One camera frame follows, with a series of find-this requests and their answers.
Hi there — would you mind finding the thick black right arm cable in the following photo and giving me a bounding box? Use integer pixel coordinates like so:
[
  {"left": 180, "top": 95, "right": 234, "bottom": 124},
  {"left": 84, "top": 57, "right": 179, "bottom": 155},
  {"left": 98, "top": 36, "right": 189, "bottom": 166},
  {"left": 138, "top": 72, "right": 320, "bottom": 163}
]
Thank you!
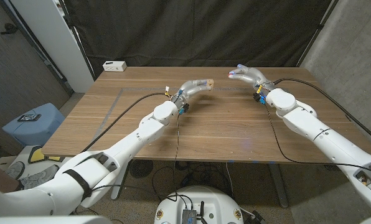
[{"left": 272, "top": 78, "right": 371, "bottom": 147}]

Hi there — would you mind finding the black door handle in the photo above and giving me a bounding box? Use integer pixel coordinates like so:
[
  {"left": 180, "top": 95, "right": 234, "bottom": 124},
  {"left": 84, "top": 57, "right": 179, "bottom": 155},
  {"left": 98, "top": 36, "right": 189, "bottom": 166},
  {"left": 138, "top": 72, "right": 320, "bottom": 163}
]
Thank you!
[{"left": 0, "top": 22, "right": 19, "bottom": 35}]

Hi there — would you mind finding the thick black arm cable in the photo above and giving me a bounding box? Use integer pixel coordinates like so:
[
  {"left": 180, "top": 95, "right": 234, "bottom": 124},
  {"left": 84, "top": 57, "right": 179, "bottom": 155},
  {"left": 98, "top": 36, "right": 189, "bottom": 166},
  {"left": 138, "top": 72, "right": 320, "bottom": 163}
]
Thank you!
[
  {"left": 79, "top": 92, "right": 172, "bottom": 154},
  {"left": 272, "top": 78, "right": 371, "bottom": 147}
]

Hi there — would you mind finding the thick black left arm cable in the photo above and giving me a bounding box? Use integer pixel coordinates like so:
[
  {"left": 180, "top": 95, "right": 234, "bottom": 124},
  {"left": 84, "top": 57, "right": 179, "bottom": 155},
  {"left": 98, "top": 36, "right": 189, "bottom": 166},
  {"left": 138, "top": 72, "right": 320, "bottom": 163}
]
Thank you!
[{"left": 79, "top": 92, "right": 172, "bottom": 154}]

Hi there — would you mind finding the white table leg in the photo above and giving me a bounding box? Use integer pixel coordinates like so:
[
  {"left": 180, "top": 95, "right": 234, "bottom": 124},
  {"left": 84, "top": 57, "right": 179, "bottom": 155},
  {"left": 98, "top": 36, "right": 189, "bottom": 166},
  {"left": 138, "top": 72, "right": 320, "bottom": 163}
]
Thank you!
[{"left": 110, "top": 160, "right": 130, "bottom": 201}]

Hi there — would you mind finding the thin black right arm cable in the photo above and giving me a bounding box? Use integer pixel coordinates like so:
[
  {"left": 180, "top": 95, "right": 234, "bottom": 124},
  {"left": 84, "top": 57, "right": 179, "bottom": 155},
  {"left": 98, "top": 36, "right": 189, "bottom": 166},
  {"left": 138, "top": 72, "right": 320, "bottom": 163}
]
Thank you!
[{"left": 265, "top": 105, "right": 371, "bottom": 180}]

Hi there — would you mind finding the black backdrop stand pole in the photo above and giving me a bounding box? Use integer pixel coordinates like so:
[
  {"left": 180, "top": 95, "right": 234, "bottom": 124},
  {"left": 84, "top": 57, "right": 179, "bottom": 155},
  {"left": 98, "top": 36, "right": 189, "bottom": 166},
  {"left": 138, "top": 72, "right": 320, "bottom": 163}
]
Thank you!
[
  {"left": 297, "top": 0, "right": 340, "bottom": 68},
  {"left": 59, "top": 0, "right": 96, "bottom": 82}
]

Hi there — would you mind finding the white power strip box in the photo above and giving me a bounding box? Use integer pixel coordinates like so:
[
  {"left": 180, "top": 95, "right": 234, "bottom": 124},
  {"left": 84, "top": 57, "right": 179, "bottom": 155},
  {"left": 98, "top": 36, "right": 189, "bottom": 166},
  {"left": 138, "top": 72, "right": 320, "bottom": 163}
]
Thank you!
[{"left": 102, "top": 60, "right": 128, "bottom": 72}]

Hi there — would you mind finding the black backdrop curtain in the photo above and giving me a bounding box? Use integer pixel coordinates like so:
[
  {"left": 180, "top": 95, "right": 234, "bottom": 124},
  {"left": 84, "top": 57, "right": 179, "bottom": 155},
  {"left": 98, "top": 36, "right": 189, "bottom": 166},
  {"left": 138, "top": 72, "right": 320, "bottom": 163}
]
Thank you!
[{"left": 59, "top": 0, "right": 340, "bottom": 78}]

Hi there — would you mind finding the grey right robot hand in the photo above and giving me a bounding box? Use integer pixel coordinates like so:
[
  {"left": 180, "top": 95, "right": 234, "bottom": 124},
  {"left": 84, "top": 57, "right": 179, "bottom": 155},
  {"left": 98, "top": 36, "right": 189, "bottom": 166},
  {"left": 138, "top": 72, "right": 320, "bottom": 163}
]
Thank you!
[{"left": 228, "top": 63, "right": 275, "bottom": 94}]

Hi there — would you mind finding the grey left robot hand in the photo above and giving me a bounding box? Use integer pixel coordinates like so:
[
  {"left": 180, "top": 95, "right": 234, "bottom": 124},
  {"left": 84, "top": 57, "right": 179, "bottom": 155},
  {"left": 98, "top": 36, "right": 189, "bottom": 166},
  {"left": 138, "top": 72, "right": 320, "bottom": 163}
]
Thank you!
[{"left": 171, "top": 78, "right": 214, "bottom": 107}]

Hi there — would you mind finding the blue plastic stool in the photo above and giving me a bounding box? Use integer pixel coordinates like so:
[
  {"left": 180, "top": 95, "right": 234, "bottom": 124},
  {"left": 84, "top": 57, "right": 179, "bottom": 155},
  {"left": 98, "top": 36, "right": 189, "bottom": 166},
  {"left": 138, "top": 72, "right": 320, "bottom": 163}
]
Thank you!
[{"left": 1, "top": 103, "right": 66, "bottom": 147}]

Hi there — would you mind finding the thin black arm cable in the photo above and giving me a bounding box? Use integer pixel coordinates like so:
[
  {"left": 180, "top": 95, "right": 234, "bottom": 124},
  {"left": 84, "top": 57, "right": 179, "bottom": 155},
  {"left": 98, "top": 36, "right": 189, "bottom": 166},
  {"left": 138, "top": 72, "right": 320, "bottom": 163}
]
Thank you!
[
  {"left": 265, "top": 105, "right": 371, "bottom": 180},
  {"left": 172, "top": 113, "right": 182, "bottom": 202}
]

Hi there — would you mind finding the white floor cable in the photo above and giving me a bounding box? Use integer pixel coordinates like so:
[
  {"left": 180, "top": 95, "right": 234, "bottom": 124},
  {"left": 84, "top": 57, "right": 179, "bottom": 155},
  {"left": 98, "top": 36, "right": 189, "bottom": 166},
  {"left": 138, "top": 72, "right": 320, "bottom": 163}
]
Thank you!
[{"left": 225, "top": 162, "right": 235, "bottom": 198}]

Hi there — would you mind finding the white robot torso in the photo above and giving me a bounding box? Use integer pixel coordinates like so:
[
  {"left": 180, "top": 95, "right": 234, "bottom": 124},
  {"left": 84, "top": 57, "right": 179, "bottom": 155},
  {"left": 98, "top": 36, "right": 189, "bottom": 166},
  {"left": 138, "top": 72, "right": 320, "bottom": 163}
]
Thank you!
[{"left": 154, "top": 185, "right": 245, "bottom": 224}]

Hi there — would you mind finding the white pillar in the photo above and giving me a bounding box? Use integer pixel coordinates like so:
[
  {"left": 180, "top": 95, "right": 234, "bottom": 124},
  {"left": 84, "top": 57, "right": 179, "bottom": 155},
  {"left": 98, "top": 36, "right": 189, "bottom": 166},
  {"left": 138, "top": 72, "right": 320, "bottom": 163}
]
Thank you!
[{"left": 9, "top": 0, "right": 95, "bottom": 93}]

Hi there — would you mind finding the grey table leg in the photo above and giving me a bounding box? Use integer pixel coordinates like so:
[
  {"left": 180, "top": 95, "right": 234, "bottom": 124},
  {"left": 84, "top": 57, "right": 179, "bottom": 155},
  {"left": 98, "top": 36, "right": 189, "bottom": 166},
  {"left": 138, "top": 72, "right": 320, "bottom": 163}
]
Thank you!
[{"left": 268, "top": 163, "right": 289, "bottom": 208}]

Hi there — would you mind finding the grey electronics box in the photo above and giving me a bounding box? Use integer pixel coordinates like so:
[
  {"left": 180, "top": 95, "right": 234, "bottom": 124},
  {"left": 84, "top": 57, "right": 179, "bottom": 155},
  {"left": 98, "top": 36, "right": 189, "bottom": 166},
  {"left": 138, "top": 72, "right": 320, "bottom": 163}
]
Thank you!
[{"left": 181, "top": 208, "right": 198, "bottom": 224}]

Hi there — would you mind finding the black smartphone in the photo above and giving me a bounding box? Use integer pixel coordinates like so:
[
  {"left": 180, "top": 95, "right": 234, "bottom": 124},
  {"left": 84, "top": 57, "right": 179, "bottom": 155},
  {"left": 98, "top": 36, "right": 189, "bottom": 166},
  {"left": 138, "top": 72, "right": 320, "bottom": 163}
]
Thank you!
[{"left": 17, "top": 113, "right": 42, "bottom": 123}]

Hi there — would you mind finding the round black floor fan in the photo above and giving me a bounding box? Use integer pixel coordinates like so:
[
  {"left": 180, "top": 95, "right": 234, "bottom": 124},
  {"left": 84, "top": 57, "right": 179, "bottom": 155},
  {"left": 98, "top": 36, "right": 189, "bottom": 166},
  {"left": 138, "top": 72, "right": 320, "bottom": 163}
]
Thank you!
[{"left": 131, "top": 159, "right": 154, "bottom": 179}]

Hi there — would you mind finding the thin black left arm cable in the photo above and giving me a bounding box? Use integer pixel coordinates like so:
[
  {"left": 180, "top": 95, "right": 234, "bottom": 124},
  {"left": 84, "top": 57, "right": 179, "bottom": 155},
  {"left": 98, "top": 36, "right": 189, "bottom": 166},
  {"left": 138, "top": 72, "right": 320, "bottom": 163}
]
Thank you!
[{"left": 172, "top": 113, "right": 182, "bottom": 202}]

